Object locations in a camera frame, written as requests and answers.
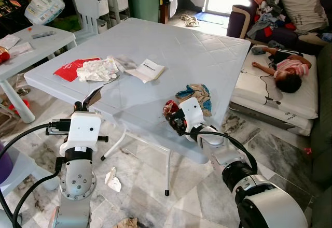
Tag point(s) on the purple plastic rubbish bin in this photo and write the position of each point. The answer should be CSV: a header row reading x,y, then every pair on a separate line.
x,y
4,163

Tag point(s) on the brown crumpled trash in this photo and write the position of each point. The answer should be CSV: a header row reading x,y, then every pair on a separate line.
x,y
125,223

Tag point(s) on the white printed booklet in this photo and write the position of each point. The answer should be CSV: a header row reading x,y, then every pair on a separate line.
x,y
146,70

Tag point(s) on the blue door mat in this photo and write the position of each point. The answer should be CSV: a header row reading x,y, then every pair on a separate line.
x,y
212,17

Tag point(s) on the white paper sheet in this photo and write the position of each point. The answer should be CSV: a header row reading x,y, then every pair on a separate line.
x,y
22,51
8,40

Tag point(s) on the white shelf rack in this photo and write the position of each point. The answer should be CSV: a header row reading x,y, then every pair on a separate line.
x,y
116,2

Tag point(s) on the black stroller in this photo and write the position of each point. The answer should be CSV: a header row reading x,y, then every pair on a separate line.
x,y
11,10

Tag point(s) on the crumpled white plastic wrap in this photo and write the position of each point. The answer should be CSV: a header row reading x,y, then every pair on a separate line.
x,y
98,70

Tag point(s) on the green plastic toy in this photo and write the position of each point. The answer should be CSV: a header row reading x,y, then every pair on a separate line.
x,y
67,24

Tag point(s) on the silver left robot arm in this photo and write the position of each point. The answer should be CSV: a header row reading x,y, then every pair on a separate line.
x,y
78,186

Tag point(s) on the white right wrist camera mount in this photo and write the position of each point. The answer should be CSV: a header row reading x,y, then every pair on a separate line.
x,y
193,113

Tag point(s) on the large light blue table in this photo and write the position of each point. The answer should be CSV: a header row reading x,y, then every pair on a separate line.
x,y
171,52

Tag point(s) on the sleeping child in pink shirt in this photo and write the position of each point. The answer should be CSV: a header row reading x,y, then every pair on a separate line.
x,y
290,72

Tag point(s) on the green bin with white lid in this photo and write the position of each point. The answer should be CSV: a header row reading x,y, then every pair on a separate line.
x,y
144,5

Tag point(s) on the beige sandal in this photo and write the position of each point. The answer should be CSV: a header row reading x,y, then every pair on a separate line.
x,y
194,23
185,19

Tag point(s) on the grey remote control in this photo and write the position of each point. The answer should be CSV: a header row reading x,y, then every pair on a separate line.
x,y
43,33

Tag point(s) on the white child chair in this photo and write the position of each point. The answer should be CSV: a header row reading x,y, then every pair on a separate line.
x,y
85,8

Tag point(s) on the dark purple sofa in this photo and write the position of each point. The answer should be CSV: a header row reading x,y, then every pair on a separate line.
x,y
238,23

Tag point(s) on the small pink toy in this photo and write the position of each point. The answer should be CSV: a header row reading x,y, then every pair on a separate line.
x,y
307,150

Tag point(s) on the small light blue table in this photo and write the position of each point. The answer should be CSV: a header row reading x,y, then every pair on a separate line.
x,y
46,44

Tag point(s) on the beige pillow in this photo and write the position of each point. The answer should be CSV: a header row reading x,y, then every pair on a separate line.
x,y
301,5

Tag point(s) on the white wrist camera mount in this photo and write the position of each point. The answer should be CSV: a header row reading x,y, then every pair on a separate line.
x,y
193,113
80,132

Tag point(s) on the red floor toy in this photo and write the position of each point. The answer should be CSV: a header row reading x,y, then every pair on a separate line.
x,y
19,106

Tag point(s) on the crumpled red foil bag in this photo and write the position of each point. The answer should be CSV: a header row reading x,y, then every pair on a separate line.
x,y
3,55

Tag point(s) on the small red trash wrapper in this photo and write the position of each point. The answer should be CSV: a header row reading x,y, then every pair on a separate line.
x,y
168,106

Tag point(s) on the white diaper pack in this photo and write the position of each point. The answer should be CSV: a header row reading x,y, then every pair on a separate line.
x,y
45,5

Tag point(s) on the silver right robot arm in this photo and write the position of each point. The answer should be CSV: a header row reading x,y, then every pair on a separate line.
x,y
259,202

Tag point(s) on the white floor mattress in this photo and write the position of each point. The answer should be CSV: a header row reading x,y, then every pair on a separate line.
x,y
249,90

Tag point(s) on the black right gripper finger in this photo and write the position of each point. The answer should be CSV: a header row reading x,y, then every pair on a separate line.
x,y
178,109
168,117

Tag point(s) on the blue and tan cloth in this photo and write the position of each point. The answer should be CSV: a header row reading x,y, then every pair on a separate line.
x,y
197,94

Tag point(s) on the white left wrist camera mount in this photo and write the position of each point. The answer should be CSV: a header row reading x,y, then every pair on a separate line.
x,y
80,132

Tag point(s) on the small grey cloth item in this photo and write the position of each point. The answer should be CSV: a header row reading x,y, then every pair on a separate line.
x,y
259,50

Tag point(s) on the white crumpled paper trash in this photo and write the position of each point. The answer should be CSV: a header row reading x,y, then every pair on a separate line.
x,y
113,181

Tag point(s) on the small metal bowl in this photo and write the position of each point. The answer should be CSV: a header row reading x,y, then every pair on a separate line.
x,y
22,91

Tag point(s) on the pile of mixed clothes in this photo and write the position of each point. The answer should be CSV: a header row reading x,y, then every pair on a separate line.
x,y
267,15

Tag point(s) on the flat red packet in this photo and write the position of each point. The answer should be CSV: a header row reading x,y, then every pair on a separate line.
x,y
67,70

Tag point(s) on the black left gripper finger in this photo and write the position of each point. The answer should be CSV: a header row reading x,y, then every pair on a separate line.
x,y
78,105
88,108

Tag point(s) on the brown paper trash piece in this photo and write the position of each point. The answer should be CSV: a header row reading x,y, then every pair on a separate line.
x,y
94,95

